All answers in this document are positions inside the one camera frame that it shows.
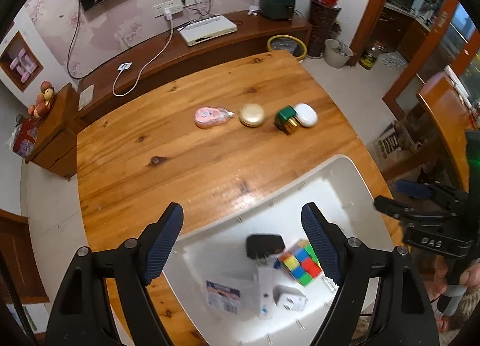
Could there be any green-lid toothpick holder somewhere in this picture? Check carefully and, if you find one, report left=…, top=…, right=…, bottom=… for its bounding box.
left=274, top=106, right=299, bottom=134

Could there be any pink correction tape dispenser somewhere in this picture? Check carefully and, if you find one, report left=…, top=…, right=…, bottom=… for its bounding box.
left=194, top=106, right=235, bottom=129

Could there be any white wall power strip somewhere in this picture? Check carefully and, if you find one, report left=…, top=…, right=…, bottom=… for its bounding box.
left=152, top=0, right=203, bottom=18

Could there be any black power adapter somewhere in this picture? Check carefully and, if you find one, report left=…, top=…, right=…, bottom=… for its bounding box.
left=246, top=234, right=285, bottom=263

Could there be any person's right hand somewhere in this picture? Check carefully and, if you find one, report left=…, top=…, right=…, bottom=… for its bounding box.
left=433, top=256, right=479, bottom=316

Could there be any gold round compact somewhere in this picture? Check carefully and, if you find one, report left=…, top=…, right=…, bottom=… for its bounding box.
left=238, top=103, right=265, bottom=127

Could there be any small wooden side cabinet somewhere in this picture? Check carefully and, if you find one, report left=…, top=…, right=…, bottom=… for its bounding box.
left=24, top=84, right=87, bottom=180

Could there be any beige small cube box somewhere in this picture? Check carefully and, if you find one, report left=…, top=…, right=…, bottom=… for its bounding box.
left=273, top=285, right=308, bottom=312

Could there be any white plastic tray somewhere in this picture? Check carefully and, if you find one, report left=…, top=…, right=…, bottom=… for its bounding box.
left=164, top=155, right=393, bottom=345

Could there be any plush toy doll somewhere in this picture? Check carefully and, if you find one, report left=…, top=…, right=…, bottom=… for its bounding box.
left=28, top=81, right=55, bottom=119

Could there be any white oval earbuds case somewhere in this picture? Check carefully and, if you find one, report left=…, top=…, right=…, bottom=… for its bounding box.
left=294, top=103, right=318, bottom=128

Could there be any white charger cable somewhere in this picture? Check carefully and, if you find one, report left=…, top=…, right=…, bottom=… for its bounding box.
left=111, top=10, right=175, bottom=98

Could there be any white paper sheet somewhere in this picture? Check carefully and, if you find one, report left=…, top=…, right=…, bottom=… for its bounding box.
left=78, top=85, right=95, bottom=111

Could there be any red gift box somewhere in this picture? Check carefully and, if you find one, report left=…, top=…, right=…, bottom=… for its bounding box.
left=10, top=118, right=38, bottom=158

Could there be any colourful rubik's cube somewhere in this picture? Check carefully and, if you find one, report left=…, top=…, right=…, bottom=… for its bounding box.
left=278, top=240, right=323, bottom=287

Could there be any clear labelled plastic case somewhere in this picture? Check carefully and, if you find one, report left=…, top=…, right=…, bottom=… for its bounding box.
left=204, top=276, right=260, bottom=321

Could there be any clear plastic box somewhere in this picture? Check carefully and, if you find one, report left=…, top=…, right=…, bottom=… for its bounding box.
left=257, top=261, right=274, bottom=320

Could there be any yellow-rimmed trash bin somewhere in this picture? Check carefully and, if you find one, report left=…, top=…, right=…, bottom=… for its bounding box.
left=267, top=34, right=307, bottom=62

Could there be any dark wooden tv console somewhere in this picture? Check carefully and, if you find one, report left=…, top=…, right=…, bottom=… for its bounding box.
left=77, top=10, right=311, bottom=126

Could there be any black tv cable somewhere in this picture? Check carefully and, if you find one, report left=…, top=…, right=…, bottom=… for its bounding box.
left=66, top=2, right=90, bottom=80

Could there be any wooden chair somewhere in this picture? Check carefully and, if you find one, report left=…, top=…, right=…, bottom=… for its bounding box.
left=416, top=72, right=475, bottom=192

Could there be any white set-top box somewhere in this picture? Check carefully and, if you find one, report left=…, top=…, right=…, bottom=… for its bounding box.
left=179, top=16, right=238, bottom=46

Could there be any dark green air fryer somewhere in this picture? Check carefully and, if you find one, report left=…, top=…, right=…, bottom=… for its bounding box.
left=259, top=0, right=295, bottom=21

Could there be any brown wicker basket red lid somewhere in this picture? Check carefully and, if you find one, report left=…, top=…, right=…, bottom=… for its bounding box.
left=307, top=0, right=341, bottom=58

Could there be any white small bucket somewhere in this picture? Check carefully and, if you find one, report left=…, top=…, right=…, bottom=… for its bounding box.
left=324, top=39, right=354, bottom=68

